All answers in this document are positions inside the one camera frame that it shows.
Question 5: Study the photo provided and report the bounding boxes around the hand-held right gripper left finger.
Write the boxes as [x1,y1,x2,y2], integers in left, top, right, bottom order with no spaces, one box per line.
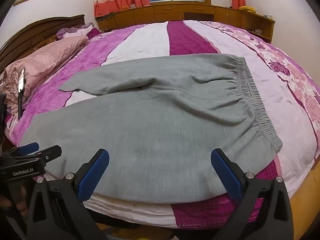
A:
[26,149,110,240]

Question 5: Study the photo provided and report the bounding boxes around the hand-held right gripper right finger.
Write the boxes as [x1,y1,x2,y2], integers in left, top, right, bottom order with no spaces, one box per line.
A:
[211,148,294,240]

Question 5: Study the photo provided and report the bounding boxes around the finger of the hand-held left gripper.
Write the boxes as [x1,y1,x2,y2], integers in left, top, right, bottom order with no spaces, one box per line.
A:
[0,142,40,158]
[7,144,62,166]

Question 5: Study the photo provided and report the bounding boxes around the grey pants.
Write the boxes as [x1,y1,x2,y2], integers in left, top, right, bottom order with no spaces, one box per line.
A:
[19,54,283,205]

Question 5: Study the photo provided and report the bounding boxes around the person's left hand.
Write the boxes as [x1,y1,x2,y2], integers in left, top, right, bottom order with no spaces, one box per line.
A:
[0,184,27,213]

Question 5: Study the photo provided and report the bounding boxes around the smartphone on holder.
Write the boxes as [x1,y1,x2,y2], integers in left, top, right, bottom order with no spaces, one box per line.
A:
[17,67,27,93]

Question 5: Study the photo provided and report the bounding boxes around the pink checked pillow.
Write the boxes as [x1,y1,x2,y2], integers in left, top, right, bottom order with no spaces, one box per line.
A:
[0,35,90,117]

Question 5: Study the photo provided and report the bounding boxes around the wooden headboard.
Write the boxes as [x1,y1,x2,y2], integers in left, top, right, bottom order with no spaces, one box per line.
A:
[0,14,87,68]

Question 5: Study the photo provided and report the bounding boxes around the purple ruffled pillow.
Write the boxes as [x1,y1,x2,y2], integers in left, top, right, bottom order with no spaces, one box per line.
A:
[56,22,101,40]

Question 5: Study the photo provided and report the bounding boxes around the purple striped bed blanket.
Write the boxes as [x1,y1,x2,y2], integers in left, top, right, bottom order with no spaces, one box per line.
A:
[5,20,320,230]

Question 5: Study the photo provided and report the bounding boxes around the wooden wall cabinet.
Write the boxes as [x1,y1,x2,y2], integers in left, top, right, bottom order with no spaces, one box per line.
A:
[96,3,276,44]

